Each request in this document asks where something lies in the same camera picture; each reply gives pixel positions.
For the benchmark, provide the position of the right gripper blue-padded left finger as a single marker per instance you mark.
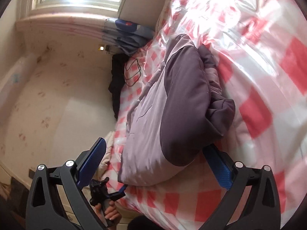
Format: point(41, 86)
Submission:
point(44, 209)

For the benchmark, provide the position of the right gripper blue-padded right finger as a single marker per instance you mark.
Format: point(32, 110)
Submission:
point(262, 209)

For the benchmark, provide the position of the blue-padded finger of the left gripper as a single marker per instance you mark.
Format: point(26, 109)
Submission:
point(122, 189)

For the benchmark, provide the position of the lilac and purple jacket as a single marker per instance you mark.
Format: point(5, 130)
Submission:
point(181, 110)

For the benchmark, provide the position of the black clothing pile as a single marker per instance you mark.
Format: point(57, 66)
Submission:
point(117, 82)

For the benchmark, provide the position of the person's left hand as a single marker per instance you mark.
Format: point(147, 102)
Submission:
point(111, 213)

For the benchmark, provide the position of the cream quilted blanket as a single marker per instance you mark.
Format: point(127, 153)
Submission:
point(102, 168)

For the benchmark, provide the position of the blue patterned left curtain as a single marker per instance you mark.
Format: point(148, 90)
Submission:
point(125, 35)

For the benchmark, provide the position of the pink checkered plastic-covered bedding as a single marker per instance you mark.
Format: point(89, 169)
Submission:
point(260, 49)

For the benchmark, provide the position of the cream headboard panel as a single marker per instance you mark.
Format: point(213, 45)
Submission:
point(143, 12)

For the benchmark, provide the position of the wall power socket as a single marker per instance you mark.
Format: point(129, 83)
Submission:
point(105, 48)

